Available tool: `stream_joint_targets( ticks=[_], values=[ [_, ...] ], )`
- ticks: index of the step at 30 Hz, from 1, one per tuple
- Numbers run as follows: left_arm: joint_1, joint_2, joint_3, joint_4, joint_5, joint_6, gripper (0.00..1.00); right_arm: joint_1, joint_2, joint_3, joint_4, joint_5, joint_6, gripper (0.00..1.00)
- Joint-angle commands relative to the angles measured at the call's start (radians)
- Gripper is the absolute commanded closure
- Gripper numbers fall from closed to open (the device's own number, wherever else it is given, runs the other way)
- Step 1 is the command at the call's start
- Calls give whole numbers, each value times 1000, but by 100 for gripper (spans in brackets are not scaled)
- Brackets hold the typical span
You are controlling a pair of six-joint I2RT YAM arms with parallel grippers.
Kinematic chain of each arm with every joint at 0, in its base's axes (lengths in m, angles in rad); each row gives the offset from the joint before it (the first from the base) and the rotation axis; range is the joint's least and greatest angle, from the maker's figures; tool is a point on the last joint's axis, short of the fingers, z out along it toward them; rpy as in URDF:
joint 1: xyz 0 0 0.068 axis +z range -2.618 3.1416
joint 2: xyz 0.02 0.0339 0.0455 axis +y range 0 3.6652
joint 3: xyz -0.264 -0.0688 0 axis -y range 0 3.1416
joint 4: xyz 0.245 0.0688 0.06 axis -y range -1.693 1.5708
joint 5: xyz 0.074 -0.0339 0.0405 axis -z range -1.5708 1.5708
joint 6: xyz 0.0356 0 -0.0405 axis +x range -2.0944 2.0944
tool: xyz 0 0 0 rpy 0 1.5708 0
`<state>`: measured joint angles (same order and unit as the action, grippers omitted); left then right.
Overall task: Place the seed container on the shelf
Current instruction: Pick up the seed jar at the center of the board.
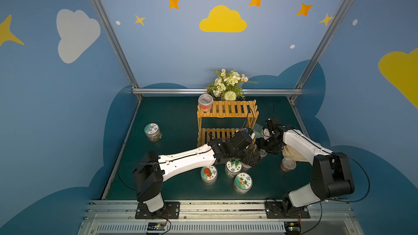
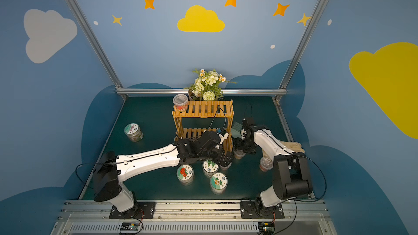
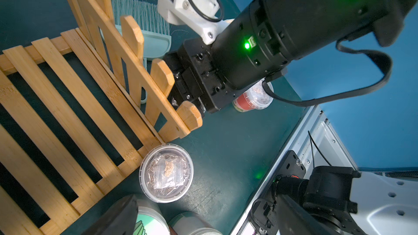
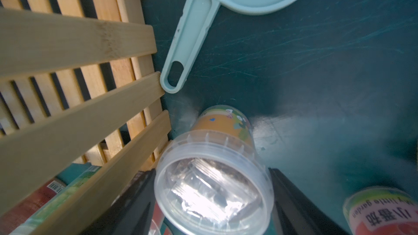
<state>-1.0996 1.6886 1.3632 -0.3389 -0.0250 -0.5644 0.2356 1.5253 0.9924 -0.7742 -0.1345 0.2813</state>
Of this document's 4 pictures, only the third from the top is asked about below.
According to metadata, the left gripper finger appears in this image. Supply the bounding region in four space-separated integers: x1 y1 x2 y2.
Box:
82 194 138 235

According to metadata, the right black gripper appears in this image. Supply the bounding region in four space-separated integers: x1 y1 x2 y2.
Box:
163 38 242 114

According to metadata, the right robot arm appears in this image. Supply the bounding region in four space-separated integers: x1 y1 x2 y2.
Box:
157 0 418 113

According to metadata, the clear seed cup near shelf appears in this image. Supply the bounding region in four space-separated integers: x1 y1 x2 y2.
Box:
139 144 194 203

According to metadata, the wooden slatted shelf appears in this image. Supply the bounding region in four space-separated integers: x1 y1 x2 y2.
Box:
1 0 202 235

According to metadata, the jar with green tree lid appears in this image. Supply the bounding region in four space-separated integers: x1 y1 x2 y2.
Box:
133 198 170 235

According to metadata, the jar with pineapple lid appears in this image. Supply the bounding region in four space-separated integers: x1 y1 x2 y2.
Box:
169 211 222 235

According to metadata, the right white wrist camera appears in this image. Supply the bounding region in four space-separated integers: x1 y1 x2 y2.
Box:
157 0 230 45

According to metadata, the aluminium mounting rail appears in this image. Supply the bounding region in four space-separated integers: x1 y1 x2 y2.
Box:
231 106 358 235

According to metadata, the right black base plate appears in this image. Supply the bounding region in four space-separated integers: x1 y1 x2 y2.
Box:
250 150 306 235

